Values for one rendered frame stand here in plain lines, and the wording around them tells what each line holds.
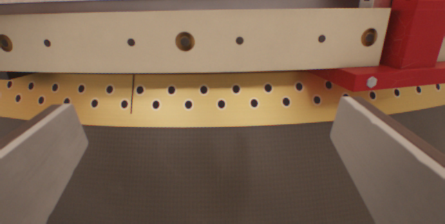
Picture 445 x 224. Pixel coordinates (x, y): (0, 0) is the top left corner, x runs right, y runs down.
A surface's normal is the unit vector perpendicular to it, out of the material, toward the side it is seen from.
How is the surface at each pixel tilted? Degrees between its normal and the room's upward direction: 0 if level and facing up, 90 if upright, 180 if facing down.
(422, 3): 90
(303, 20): 90
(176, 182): 62
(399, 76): 90
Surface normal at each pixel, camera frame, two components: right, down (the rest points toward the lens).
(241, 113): 0.03, -0.13
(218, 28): 0.02, 0.36
